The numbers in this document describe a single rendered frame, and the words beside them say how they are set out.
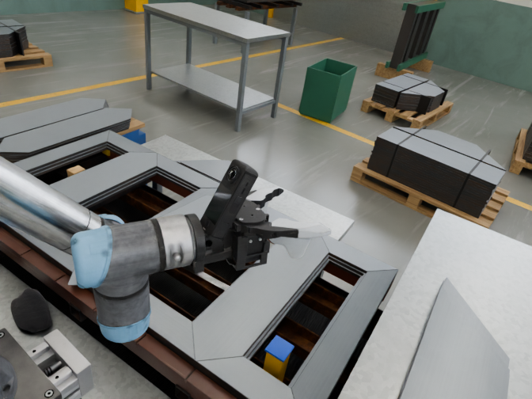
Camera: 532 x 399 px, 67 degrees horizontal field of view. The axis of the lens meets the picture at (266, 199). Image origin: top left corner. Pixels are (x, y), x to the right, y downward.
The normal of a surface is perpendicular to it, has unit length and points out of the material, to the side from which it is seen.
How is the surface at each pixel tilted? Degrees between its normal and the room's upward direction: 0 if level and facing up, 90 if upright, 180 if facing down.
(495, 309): 0
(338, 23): 90
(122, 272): 90
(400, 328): 0
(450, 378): 0
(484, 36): 90
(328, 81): 90
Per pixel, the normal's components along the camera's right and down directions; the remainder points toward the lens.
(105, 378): 0.14, -0.82
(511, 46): -0.61, 0.37
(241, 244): 0.45, 0.43
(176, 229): 0.31, -0.52
